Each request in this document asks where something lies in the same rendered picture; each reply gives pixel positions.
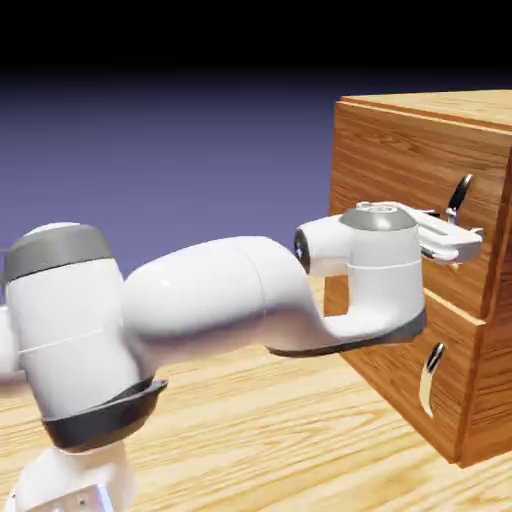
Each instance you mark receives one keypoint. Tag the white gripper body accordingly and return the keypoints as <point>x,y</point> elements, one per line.
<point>448,236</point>

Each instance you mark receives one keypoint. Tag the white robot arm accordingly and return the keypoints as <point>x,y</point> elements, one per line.
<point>192,288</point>

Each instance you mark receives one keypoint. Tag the light wood cabinet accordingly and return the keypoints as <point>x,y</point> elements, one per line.
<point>496,280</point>

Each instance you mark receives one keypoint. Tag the wooden cabinet door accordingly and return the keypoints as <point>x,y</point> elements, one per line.
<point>452,360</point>
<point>400,160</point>

